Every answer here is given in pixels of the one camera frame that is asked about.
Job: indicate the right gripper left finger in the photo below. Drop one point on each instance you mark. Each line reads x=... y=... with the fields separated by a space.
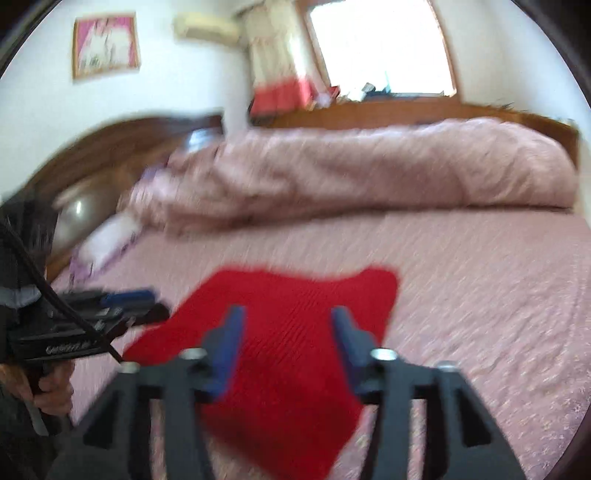
x=112 y=440

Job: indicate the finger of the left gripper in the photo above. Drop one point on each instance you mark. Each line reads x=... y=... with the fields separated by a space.
x=113 y=313

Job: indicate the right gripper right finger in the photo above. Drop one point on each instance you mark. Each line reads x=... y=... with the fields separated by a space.
x=460 y=437

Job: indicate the red knit cardigan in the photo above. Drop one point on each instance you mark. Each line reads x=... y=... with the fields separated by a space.
x=288 y=412

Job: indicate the person left hand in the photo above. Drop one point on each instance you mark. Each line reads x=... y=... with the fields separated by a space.
x=56 y=390

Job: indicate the white pillow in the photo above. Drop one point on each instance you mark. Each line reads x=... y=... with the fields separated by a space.
x=103 y=246

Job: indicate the dark wooden headboard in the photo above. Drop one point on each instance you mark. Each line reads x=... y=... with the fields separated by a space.
x=85 y=180

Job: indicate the pink floral duvet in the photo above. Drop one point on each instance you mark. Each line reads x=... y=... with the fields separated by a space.
x=265 y=175

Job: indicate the cream and red curtain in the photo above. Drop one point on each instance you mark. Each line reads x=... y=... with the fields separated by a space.
x=285 y=77

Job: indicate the white air conditioner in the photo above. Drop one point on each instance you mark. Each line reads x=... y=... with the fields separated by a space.
x=196 y=26

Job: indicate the wooden window ledge shelf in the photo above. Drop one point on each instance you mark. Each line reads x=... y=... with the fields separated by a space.
x=382 y=113

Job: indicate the wooden framed window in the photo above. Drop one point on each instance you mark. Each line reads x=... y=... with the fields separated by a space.
x=400 y=47

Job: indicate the framed pink wall picture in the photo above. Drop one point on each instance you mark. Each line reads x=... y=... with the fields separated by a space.
x=104 y=44

